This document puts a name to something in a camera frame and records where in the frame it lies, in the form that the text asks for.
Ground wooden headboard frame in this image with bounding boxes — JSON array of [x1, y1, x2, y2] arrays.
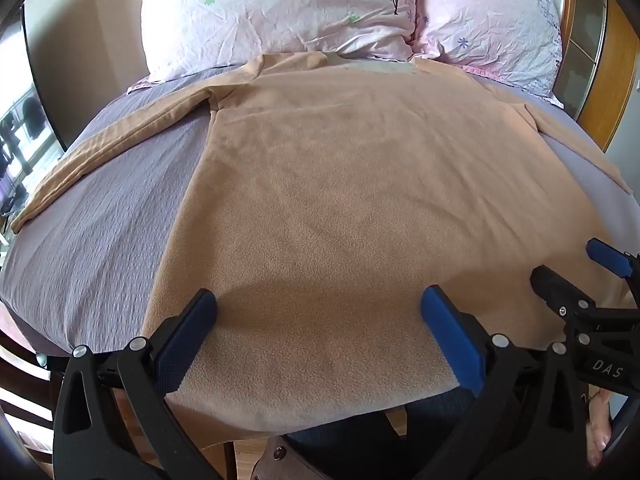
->
[[559, 0, 640, 154]]

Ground dark wooden chair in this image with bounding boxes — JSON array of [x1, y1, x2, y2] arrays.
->
[[0, 327, 57, 463]]

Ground person's right hand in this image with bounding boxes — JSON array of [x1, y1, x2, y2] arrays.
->
[[584, 389, 617, 469]]

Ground person's legs in jeans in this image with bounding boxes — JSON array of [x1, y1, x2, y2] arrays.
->
[[280, 389, 478, 480]]

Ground white floral pillow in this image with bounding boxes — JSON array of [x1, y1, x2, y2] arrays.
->
[[132, 0, 420, 84]]

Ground dark flat panel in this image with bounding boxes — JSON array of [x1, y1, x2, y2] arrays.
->
[[22, 0, 151, 154]]

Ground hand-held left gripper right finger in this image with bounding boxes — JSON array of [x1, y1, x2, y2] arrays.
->
[[415, 285, 589, 480]]

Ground pink floral pillow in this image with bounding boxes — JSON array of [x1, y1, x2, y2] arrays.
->
[[412, 0, 564, 107]]

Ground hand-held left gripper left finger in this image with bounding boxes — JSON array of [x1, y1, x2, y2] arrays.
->
[[52, 288, 218, 480]]

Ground tan fleece long-sleeve shirt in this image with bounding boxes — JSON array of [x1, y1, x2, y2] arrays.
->
[[10, 52, 636, 452]]

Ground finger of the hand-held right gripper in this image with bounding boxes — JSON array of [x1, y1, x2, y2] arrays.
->
[[530, 265, 599, 322], [586, 238, 640, 282]]

